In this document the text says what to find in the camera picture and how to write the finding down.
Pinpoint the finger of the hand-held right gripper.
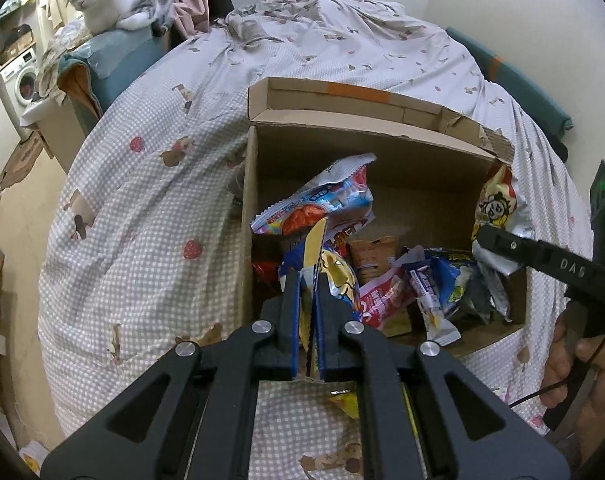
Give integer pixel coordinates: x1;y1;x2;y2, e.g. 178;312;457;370
475;224;538;272

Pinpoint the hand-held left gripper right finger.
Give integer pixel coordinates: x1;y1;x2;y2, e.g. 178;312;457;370
312;275;570;480

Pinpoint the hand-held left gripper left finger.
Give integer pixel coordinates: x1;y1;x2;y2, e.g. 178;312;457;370
40;267;308;480

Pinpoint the white yellow cartoon snack packet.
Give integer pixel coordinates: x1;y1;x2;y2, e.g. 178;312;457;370
471;162;535;322

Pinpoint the white blue snack packet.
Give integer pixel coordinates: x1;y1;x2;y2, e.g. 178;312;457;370
251;153;376;236

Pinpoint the person's right hand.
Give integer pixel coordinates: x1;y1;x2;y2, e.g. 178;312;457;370
539;305;605;443

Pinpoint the blue yellow cartoon snack packet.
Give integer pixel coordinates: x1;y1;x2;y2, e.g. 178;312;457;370
280;245;360;321

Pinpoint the red white snack packet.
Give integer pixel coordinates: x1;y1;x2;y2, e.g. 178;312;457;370
355;267;418;331

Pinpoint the brown snack packet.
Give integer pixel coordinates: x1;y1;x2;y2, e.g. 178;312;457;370
349;236;399;286

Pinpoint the white stick packet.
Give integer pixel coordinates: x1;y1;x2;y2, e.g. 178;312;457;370
407;267;460;346

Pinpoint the teal headboard cushion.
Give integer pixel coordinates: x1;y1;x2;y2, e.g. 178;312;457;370
445;27;573;136

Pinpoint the checked printed blanket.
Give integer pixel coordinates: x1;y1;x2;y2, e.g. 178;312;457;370
37;0;595;480

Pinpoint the white cabinet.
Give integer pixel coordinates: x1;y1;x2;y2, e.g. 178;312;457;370
20;95;88;173

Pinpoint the teal armchair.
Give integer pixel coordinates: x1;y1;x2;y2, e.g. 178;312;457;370
57;25;170;133

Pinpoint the brown doormat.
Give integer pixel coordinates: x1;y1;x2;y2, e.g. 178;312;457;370
0;130;43;191

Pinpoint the pink hanging cloth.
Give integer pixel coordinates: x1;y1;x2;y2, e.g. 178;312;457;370
170;0;218;41

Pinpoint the beige cloth pile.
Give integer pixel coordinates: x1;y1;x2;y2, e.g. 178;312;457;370
32;20;93;106

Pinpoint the white washing machine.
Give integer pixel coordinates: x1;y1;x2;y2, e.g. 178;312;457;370
0;47;40;111

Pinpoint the small brown cardboard box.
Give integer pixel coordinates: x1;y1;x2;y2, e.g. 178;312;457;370
2;25;36;61

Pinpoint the black cable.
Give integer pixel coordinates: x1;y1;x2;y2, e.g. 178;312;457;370
505;330;605;408

